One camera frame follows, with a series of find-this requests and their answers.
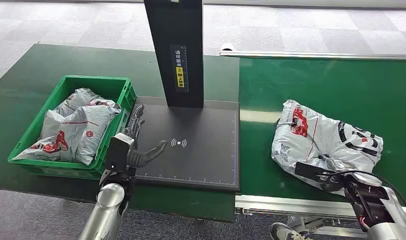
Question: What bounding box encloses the large grey poly mailer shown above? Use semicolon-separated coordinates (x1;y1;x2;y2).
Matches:
40;99;122;166

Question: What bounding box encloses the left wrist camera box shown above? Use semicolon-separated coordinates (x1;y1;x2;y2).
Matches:
105;133;135;173

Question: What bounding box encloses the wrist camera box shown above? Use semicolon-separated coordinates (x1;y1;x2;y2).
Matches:
105;133;135;173
294;161;338;185

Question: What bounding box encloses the silver conveyor frame rail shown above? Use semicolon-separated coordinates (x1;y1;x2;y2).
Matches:
235;194;406;239

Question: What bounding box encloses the green plastic crate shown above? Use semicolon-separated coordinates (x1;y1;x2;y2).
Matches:
7;75;137;181

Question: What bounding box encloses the black scanner column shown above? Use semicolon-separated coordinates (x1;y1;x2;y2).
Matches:
143;0;205;109

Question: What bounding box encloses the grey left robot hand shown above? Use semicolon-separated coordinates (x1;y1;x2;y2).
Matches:
123;104;168;169

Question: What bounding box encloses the small grey poly mailer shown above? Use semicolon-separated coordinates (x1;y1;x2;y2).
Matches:
53;87;102;117

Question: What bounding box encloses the silver conveyor side rail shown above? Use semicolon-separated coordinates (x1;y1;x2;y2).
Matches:
219;43;406;61

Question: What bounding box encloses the grey poly mailer red print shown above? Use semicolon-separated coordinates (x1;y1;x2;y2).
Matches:
271;99;384;196

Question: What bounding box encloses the dark green table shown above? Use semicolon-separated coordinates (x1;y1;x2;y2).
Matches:
0;43;240;223

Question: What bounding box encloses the grey mailer big red logo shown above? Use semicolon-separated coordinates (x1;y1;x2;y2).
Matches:
12;130;79;163

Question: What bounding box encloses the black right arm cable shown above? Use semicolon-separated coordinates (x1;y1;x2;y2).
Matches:
318;169;406;229

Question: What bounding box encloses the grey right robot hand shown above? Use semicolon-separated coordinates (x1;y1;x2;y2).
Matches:
317;153;356;195

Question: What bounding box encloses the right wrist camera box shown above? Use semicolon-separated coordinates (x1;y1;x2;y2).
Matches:
294;161;338;185

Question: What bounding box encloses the green conveyor belt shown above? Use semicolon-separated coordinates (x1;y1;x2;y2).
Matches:
238;56;406;208

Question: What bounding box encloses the yellow black column label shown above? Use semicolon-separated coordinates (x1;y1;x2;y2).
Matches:
169;44;190;93

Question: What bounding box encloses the black scanner base plate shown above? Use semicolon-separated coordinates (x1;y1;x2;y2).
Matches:
131;96;241;193

